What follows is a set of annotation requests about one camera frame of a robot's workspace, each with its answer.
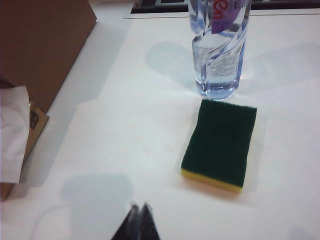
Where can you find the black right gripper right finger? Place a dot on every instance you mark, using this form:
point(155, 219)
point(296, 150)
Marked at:
point(148, 225)

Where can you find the brown cardboard tissue box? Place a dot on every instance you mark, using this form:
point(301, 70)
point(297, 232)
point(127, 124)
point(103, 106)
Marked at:
point(37, 122)

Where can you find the white paper tissue sheet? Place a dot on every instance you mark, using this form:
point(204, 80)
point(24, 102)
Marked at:
point(12, 137)

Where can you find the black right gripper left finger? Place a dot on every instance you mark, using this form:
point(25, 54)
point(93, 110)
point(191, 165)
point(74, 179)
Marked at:
point(130, 225)

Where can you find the tall brown cardboard box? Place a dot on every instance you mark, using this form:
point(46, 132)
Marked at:
point(37, 45)

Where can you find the yellow sponge with green pad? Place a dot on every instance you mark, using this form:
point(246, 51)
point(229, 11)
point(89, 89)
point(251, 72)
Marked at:
point(220, 142)

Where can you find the clear plastic water bottle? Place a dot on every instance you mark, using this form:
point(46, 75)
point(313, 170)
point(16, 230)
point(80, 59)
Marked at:
point(217, 62)

